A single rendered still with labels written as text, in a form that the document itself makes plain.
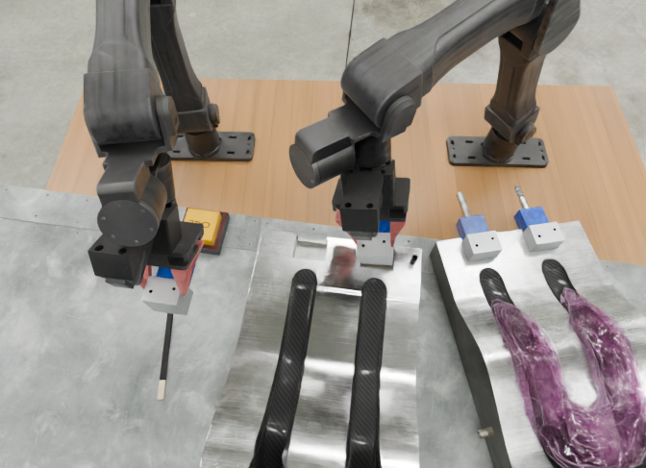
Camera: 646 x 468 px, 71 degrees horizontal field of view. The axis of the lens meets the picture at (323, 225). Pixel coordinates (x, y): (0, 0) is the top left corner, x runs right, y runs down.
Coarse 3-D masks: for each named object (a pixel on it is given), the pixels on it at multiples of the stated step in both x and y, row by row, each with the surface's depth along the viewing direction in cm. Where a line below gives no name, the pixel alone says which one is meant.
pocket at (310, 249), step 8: (296, 240) 75; (304, 240) 75; (312, 240) 75; (320, 240) 75; (328, 240) 73; (296, 248) 75; (304, 248) 75; (312, 248) 75; (320, 248) 75; (296, 256) 75; (304, 256) 75; (312, 256) 75; (320, 256) 75
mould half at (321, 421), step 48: (288, 240) 73; (336, 240) 73; (288, 288) 69; (336, 288) 69; (240, 336) 66; (336, 336) 66; (384, 336) 66; (240, 384) 61; (336, 384) 62; (384, 384) 63; (240, 432) 56; (336, 432) 56; (384, 432) 57
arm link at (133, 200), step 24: (168, 96) 48; (168, 120) 47; (96, 144) 48; (120, 144) 50; (144, 144) 49; (168, 144) 49; (120, 168) 45; (144, 168) 46; (120, 192) 42; (144, 192) 45; (120, 216) 44; (144, 216) 44; (120, 240) 46; (144, 240) 46
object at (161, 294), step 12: (156, 276) 64; (168, 276) 64; (144, 288) 61; (156, 288) 61; (168, 288) 61; (144, 300) 61; (156, 300) 61; (168, 300) 61; (180, 300) 62; (168, 312) 65; (180, 312) 64
